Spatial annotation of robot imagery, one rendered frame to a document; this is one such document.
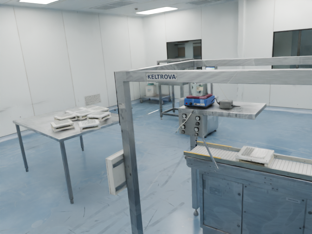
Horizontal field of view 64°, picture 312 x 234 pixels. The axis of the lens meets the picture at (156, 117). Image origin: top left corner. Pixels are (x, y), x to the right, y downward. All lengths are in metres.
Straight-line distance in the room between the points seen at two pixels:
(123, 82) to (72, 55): 5.82
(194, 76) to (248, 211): 1.41
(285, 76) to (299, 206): 1.27
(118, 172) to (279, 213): 1.29
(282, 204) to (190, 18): 6.77
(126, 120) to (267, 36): 6.06
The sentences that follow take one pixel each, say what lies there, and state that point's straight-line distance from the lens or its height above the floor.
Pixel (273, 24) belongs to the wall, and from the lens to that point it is 7.26.
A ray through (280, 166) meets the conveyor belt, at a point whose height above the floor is 0.83.
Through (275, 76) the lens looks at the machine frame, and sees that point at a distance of 1.15.
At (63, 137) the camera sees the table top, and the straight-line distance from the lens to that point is 3.05.
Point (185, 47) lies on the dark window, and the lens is 8.30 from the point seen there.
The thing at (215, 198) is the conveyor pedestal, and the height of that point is 0.45.
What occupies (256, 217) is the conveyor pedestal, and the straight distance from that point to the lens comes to 2.35.
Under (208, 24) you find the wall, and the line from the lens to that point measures 7.90.
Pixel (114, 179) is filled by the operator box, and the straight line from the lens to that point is 1.69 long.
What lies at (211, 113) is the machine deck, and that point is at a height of 1.25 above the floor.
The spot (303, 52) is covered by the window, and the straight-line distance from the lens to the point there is 7.11.
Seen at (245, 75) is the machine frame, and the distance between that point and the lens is 1.18.
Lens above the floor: 1.75
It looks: 15 degrees down
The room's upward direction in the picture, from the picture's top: 4 degrees counter-clockwise
